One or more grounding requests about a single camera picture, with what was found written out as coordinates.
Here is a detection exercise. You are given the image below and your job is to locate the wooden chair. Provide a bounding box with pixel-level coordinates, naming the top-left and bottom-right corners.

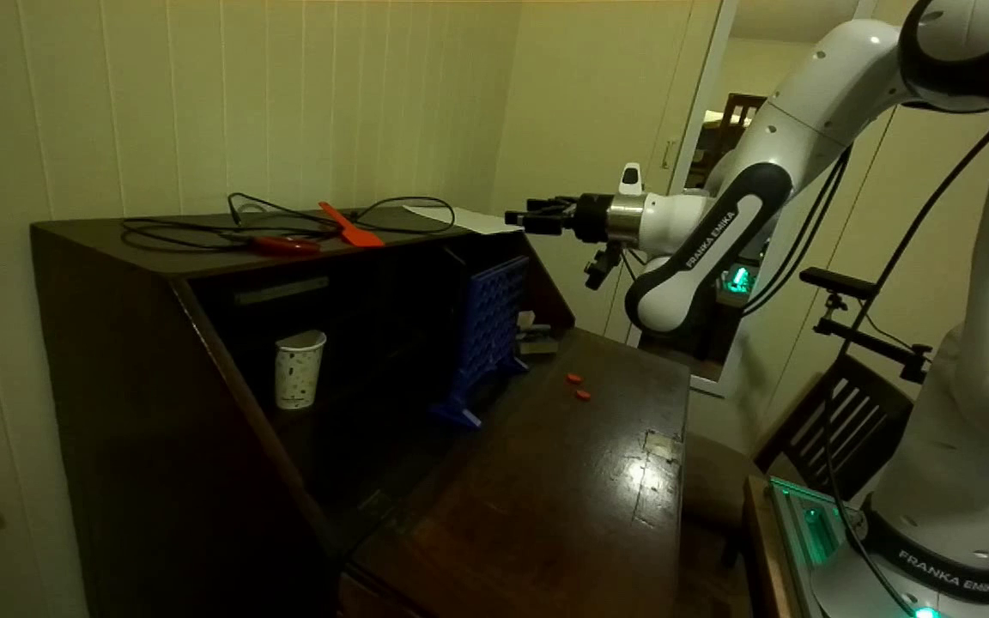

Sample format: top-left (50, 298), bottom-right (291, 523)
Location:
top-left (757, 358), bottom-right (913, 499)

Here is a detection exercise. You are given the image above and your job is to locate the white paper cup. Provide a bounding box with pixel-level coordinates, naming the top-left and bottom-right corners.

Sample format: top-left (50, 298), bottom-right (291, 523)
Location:
top-left (276, 329), bottom-right (326, 413)

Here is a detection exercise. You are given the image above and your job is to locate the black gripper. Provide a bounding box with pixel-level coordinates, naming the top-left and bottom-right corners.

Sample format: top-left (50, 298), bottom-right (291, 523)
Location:
top-left (506, 191), bottom-right (611, 241)

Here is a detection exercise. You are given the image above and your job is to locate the blue connect four board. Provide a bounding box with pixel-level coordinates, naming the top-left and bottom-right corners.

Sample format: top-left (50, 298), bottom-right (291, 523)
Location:
top-left (433, 256), bottom-right (526, 429)

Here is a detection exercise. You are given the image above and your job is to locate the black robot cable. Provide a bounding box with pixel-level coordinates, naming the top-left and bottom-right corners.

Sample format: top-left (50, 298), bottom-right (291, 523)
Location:
top-left (745, 96), bottom-right (989, 461)

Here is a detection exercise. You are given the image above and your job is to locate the white paper sheet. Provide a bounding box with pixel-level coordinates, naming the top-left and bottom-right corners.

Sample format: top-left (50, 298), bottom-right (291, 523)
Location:
top-left (406, 201), bottom-right (517, 238)

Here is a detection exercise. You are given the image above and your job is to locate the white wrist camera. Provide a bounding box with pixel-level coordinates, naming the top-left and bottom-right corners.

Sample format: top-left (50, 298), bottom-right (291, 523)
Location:
top-left (618, 162), bottom-right (647, 197)

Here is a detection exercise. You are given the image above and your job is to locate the black cable on desk top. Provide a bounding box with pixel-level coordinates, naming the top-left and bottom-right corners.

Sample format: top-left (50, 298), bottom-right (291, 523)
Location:
top-left (118, 190), bottom-right (459, 256)

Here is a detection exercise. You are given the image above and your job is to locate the light wooden robot table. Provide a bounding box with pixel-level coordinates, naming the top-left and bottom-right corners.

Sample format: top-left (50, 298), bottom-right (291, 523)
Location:
top-left (742, 472), bottom-right (802, 618)

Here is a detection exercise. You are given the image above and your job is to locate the black camera stand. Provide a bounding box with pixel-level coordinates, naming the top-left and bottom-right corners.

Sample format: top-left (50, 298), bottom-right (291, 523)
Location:
top-left (801, 269), bottom-right (932, 384)

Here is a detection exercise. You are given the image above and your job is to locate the stack of books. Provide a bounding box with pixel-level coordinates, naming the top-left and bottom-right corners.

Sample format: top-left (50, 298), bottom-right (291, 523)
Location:
top-left (517, 308), bottom-right (561, 358)

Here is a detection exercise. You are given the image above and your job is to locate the orange handled tool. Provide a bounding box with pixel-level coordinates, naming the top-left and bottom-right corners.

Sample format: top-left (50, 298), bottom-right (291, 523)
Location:
top-left (249, 198), bottom-right (389, 256)

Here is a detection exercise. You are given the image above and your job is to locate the dark wooden secretary desk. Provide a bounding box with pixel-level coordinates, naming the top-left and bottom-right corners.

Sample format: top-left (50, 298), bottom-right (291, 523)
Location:
top-left (31, 215), bottom-right (688, 618)

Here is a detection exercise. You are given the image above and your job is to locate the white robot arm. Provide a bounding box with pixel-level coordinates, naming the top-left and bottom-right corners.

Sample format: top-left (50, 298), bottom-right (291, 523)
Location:
top-left (510, 0), bottom-right (989, 618)

